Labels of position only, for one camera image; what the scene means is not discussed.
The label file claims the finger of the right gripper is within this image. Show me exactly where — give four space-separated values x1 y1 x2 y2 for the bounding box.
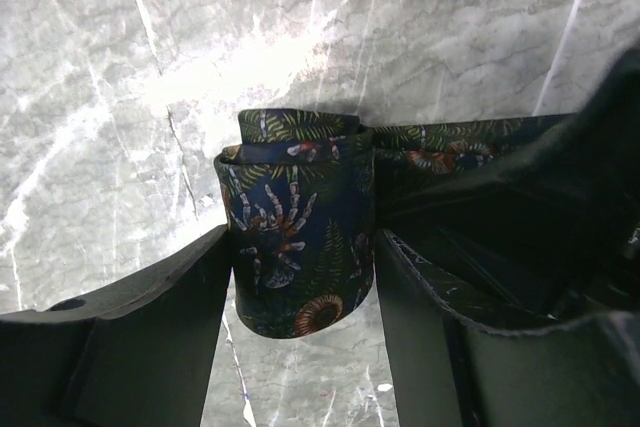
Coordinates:
379 49 639 318

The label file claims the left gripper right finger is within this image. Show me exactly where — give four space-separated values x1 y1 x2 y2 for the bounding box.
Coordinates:
375 230 639 426

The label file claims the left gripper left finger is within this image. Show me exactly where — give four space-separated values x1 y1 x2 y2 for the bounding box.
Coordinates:
1 226 231 426

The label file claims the dark patterned necktie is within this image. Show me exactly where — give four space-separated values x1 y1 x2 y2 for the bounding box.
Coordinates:
214 108 561 339

